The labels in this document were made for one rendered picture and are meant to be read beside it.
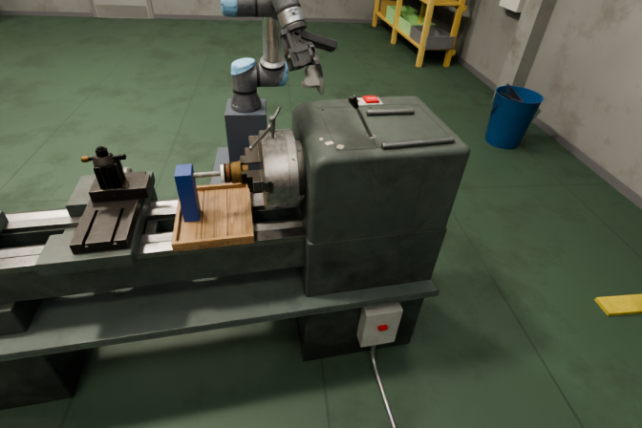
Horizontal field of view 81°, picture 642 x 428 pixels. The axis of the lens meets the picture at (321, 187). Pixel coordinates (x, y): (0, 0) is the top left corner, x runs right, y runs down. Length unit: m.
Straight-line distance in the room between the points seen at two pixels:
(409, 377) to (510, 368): 0.56
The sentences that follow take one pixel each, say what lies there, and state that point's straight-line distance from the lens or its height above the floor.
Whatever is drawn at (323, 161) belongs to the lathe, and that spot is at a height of 1.24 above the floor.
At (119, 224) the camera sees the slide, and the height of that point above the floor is 0.97.
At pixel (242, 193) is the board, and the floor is 0.88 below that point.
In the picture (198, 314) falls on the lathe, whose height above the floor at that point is 0.54.
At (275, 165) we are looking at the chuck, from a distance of 1.35.
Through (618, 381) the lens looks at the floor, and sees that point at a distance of 2.72.
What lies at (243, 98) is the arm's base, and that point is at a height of 1.17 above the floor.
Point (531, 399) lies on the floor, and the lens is 2.40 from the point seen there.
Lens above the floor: 1.92
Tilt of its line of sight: 36 degrees down
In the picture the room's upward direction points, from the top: 3 degrees clockwise
